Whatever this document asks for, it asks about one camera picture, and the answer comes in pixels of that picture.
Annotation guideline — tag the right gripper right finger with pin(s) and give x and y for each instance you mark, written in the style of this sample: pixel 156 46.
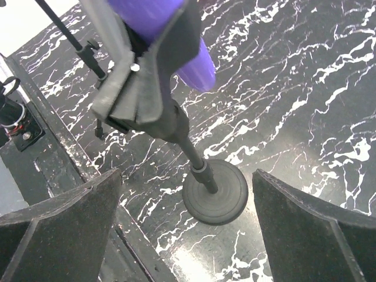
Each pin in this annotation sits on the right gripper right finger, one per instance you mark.
pixel 310 239

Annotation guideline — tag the purple microphone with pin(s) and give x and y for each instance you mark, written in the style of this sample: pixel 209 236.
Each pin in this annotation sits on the purple microphone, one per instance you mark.
pixel 148 19

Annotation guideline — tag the silver microphone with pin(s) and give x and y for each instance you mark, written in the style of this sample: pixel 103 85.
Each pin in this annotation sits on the silver microphone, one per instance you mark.
pixel 109 27

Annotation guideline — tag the black round-base stand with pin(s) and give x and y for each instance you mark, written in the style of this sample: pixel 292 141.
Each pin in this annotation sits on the black round-base stand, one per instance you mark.
pixel 137 96

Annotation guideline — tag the black tripod stand with ring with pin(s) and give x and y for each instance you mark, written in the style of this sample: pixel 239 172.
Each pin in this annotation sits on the black tripod stand with ring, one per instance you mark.
pixel 86 53

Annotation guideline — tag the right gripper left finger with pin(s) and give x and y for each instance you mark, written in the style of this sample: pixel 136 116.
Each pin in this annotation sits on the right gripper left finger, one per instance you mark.
pixel 62 238

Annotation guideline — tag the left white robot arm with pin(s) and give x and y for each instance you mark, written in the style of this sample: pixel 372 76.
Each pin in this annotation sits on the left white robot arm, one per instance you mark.
pixel 17 119

